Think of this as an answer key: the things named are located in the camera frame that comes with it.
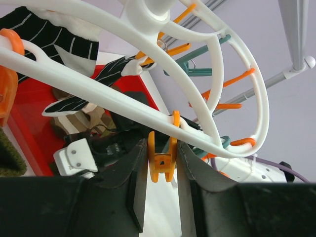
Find teal clothes peg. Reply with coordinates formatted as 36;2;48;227
162;34;233;77

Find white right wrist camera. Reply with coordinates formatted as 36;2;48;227
53;138;98;178

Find orange clothes peg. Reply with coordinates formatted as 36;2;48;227
147;110;181;183

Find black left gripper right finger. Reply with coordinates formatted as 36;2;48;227
177;142;316;237

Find white round clip hanger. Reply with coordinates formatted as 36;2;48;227
0;0;270;159

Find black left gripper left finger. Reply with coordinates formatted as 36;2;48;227
0;139;148;237

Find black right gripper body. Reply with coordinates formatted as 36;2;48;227
64;91;205;173

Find olive green striped sock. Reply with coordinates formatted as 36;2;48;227
0;128;27;177

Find orange peg at left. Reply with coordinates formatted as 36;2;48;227
0;29;25;127

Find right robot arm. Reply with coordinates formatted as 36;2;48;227
54;124;286;183

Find black white striped sock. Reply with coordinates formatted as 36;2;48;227
0;6;156;117

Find red plastic tray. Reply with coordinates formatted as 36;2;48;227
7;72;159;176

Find brown beige striped sock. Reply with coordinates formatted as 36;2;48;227
50;86;117;139

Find white metal drying rack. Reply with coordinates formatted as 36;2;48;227
150;0;316;119

